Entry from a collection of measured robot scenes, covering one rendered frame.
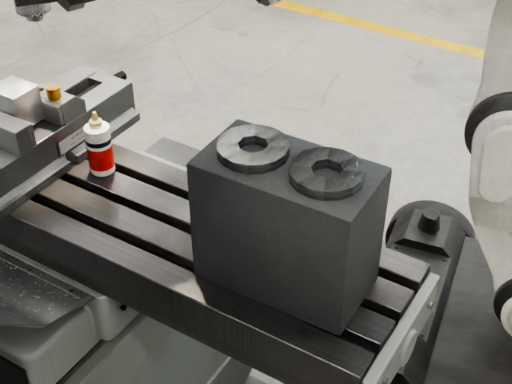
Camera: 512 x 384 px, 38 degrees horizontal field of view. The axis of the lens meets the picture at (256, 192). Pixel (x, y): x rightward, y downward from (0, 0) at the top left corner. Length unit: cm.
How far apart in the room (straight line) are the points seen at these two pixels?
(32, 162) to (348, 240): 55
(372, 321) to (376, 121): 217
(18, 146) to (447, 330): 84
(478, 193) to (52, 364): 69
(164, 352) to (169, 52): 236
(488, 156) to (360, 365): 41
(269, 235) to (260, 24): 301
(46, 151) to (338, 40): 264
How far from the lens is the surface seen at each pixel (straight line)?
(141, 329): 130
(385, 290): 102
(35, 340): 114
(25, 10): 107
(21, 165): 119
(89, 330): 119
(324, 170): 90
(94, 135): 118
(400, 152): 293
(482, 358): 145
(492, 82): 117
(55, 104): 121
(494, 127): 115
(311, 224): 85
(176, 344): 145
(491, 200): 122
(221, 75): 339
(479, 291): 157
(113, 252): 108
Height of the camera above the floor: 164
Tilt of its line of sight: 38 degrees down
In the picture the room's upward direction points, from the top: straight up
